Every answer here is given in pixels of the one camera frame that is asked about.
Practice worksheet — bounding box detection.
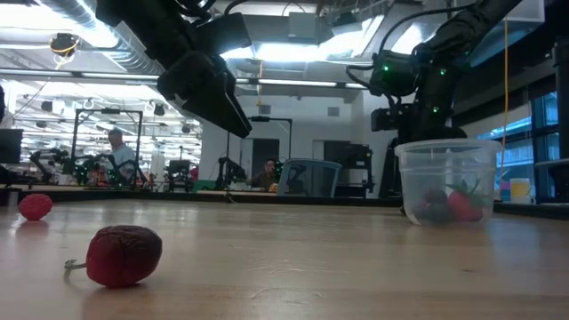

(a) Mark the red strawberry with leaves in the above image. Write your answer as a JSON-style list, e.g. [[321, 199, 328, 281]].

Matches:
[[446, 180, 485, 223]]

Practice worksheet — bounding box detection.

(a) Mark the person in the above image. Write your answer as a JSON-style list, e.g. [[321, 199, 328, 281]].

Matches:
[[108, 128, 138, 184], [251, 158, 280, 191]]

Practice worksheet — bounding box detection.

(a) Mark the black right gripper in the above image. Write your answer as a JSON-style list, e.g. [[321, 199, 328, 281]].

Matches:
[[380, 88, 468, 199]]

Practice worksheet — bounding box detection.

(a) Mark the red raspberry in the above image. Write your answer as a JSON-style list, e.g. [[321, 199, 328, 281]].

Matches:
[[17, 193, 54, 222]]

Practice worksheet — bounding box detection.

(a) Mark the black equipment cart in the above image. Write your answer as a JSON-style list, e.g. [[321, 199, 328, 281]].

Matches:
[[324, 142, 375, 199]]

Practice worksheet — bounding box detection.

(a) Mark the black ceiling-mounted device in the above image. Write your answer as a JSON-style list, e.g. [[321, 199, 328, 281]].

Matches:
[[48, 32, 82, 59]]

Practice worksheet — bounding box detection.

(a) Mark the yellow and white container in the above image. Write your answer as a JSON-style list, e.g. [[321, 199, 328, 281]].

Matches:
[[509, 177, 533, 204]]

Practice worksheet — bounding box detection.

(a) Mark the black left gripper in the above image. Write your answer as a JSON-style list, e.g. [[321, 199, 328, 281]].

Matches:
[[156, 50, 253, 139]]

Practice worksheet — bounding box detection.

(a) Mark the dark red cherry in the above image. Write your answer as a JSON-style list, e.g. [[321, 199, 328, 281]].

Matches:
[[413, 202, 451, 224], [420, 187, 449, 206]]

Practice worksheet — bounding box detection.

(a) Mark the white mesh office chair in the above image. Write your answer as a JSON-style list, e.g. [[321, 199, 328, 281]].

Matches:
[[276, 158, 343, 198]]

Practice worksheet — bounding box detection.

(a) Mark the wrinkled red cherry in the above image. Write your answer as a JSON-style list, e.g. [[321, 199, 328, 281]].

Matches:
[[64, 225, 164, 289]]

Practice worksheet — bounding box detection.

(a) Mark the black background rig frame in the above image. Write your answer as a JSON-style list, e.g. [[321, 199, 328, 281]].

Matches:
[[70, 108, 144, 186]]

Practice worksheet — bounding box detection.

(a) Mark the white bowl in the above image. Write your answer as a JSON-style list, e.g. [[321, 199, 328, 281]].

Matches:
[[393, 138, 502, 227]]

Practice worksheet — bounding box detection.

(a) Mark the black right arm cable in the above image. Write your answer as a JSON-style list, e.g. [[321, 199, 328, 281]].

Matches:
[[345, 4, 472, 92]]

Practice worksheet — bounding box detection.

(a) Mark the black rig post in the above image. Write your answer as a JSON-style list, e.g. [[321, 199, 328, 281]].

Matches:
[[552, 37, 569, 204]]

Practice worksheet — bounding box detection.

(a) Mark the dark background monitor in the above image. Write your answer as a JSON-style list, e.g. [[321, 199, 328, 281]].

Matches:
[[0, 128, 24, 164]]

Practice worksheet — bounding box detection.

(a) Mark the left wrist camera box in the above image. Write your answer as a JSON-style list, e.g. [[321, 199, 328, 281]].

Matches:
[[189, 12, 253, 58]]

